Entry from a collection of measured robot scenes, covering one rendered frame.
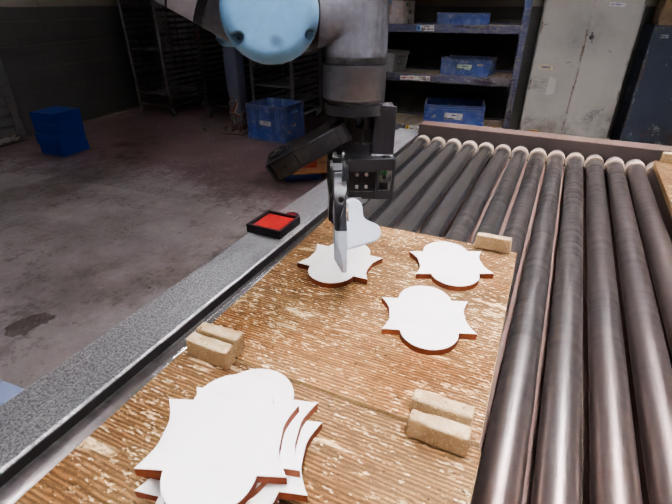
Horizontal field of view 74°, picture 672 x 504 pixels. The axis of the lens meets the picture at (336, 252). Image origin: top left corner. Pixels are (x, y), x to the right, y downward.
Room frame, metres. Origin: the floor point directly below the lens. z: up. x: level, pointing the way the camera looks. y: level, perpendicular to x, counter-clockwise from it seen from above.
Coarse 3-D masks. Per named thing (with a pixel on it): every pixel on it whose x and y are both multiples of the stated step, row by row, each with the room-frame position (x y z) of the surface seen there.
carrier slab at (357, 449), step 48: (192, 384) 0.36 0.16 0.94; (96, 432) 0.29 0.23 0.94; (144, 432) 0.29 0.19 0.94; (336, 432) 0.29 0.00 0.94; (384, 432) 0.29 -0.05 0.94; (48, 480) 0.24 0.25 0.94; (96, 480) 0.24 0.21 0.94; (144, 480) 0.24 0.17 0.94; (336, 480) 0.24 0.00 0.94; (384, 480) 0.24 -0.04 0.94; (432, 480) 0.24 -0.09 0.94
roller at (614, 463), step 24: (600, 168) 1.14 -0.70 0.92; (600, 192) 0.96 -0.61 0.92; (600, 216) 0.83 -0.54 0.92; (600, 240) 0.73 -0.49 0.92; (600, 264) 0.64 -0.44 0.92; (600, 288) 0.57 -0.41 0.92; (600, 312) 0.51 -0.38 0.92; (600, 336) 0.46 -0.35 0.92; (600, 360) 0.42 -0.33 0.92; (624, 360) 0.42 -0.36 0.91; (600, 384) 0.38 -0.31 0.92; (624, 384) 0.38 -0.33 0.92; (600, 408) 0.34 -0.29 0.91; (624, 408) 0.34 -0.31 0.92; (600, 432) 0.31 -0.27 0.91; (624, 432) 0.31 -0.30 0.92; (600, 456) 0.29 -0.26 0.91; (624, 456) 0.28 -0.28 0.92; (600, 480) 0.26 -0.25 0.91; (624, 480) 0.26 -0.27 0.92
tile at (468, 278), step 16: (416, 256) 0.62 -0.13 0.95; (432, 256) 0.62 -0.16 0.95; (448, 256) 0.62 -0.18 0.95; (464, 256) 0.62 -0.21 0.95; (432, 272) 0.57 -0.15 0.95; (448, 272) 0.57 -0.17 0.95; (464, 272) 0.57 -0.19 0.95; (480, 272) 0.57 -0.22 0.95; (448, 288) 0.54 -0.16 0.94; (464, 288) 0.54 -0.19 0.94
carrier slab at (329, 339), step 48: (384, 240) 0.70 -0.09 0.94; (432, 240) 0.70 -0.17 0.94; (288, 288) 0.55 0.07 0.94; (336, 288) 0.55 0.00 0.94; (384, 288) 0.55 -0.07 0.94; (480, 288) 0.55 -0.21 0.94; (288, 336) 0.44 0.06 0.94; (336, 336) 0.44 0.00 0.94; (384, 336) 0.44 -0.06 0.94; (480, 336) 0.44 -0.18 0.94; (336, 384) 0.36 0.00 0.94; (384, 384) 0.36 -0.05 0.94; (432, 384) 0.36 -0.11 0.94; (480, 384) 0.36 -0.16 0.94; (480, 432) 0.29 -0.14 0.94
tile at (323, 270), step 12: (324, 252) 0.64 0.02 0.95; (348, 252) 0.64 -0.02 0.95; (360, 252) 0.64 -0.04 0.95; (300, 264) 0.60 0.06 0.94; (312, 264) 0.60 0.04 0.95; (324, 264) 0.60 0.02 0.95; (336, 264) 0.60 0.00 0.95; (348, 264) 0.60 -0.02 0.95; (360, 264) 0.60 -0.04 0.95; (372, 264) 0.60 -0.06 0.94; (312, 276) 0.56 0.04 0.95; (324, 276) 0.56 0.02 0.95; (336, 276) 0.56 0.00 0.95; (348, 276) 0.56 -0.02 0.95; (360, 276) 0.56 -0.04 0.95
